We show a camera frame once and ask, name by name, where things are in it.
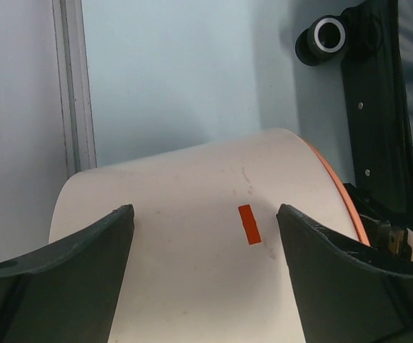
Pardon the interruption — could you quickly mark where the beige drum with orange lid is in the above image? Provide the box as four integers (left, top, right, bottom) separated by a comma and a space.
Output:
49, 129, 368, 342

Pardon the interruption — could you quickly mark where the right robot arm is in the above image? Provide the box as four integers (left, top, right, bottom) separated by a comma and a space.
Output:
344, 183, 413, 262

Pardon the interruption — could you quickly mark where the white black space suitcase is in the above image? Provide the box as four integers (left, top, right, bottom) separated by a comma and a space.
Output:
294, 1, 413, 214

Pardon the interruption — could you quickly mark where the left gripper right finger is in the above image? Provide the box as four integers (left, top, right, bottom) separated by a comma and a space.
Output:
277, 204, 413, 342

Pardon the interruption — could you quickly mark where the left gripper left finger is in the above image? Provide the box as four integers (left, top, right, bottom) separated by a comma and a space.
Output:
0, 204, 134, 342

